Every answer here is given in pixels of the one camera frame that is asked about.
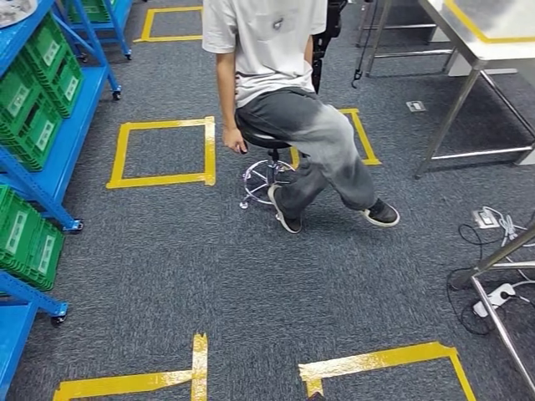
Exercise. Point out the grey plastic wheel hubcap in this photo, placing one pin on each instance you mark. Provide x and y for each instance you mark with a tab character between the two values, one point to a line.
14	11

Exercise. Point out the person's right forearm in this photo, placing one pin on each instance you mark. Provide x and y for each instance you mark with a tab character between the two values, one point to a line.
228	108

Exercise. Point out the silver floor socket plate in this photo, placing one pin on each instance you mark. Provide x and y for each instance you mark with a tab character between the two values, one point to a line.
416	106

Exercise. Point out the black stool chrome base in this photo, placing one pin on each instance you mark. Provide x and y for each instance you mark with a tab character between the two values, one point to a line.
261	141

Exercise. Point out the blue metal shelf rack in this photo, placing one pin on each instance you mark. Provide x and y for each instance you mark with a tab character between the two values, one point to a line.
12	343
71	127
123	6

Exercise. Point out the person's right hand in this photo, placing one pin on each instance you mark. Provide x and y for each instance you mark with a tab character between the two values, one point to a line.
234	141

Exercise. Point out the stainless steel table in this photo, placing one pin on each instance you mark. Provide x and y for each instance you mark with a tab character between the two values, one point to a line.
447	16

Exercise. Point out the white power strip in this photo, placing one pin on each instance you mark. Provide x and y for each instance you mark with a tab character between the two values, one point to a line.
497	296

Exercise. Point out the black office chair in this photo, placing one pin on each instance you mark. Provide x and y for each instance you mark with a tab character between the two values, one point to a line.
330	22

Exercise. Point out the open floor socket box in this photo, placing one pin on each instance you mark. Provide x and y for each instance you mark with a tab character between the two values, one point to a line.
484	218

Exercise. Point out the person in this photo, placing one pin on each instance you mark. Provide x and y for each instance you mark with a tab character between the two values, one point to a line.
267	55

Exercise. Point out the yellow floor tape square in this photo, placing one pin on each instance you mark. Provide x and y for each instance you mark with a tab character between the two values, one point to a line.
376	360
199	365

